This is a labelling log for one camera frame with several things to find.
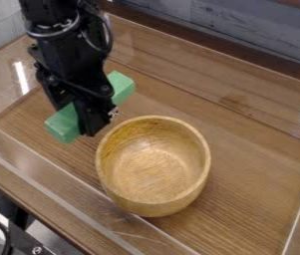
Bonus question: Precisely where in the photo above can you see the clear acrylic tray wall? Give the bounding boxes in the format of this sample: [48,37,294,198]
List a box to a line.
[0,129,190,255]

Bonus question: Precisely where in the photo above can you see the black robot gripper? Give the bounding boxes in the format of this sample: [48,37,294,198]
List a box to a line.
[27,28,116,136]

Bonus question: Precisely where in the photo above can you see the brown wooden bowl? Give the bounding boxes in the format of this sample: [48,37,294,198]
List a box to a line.
[95,116,211,217]

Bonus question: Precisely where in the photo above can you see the green rectangular block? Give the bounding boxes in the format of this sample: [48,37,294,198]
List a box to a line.
[44,71,135,143]

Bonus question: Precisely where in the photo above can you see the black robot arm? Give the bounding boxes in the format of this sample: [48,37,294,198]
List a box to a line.
[19,0,115,136]

